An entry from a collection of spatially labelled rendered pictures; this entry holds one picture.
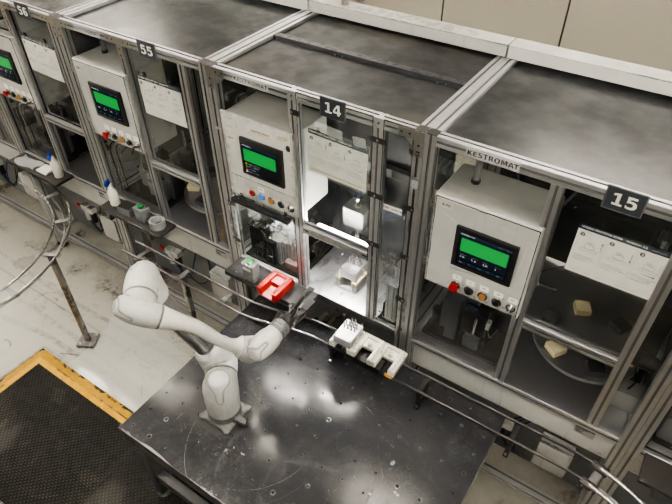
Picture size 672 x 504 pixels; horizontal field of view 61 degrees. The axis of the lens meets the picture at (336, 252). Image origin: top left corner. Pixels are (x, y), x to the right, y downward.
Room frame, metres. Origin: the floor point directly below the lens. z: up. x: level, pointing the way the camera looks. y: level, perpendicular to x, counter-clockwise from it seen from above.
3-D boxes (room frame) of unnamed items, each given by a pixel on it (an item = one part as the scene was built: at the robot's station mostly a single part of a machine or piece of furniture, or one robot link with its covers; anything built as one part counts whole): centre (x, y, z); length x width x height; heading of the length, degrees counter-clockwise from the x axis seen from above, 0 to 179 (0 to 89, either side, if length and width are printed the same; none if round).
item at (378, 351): (1.79, -0.15, 0.84); 0.36 x 0.14 x 0.10; 56
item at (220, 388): (1.57, 0.54, 0.85); 0.18 x 0.16 x 0.22; 9
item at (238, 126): (2.39, 0.29, 1.60); 0.42 x 0.29 x 0.46; 56
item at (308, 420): (1.50, 0.11, 0.66); 1.50 x 1.06 x 0.04; 56
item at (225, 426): (1.55, 0.52, 0.71); 0.22 x 0.18 x 0.06; 56
